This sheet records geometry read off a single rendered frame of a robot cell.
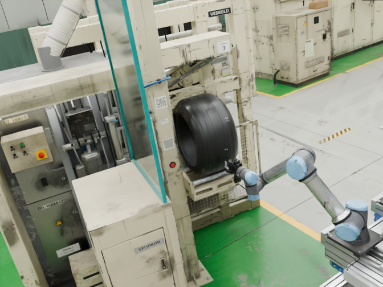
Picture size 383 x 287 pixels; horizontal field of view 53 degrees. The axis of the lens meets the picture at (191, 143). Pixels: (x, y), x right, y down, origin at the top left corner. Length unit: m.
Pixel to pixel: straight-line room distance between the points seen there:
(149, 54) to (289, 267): 1.98
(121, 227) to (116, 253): 0.14
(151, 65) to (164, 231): 1.01
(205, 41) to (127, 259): 1.58
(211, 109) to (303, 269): 1.50
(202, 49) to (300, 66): 4.55
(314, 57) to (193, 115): 5.13
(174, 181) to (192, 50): 0.92
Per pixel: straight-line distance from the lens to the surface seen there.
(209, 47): 2.82
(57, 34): 2.54
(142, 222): 1.87
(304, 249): 3.47
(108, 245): 1.88
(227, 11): 3.22
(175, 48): 2.72
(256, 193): 2.39
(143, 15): 2.35
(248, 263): 3.35
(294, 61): 7.14
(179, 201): 2.78
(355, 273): 2.40
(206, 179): 2.70
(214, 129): 2.48
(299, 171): 2.11
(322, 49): 7.57
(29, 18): 11.36
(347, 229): 2.21
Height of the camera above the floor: 2.27
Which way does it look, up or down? 25 degrees down
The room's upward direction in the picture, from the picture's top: 9 degrees counter-clockwise
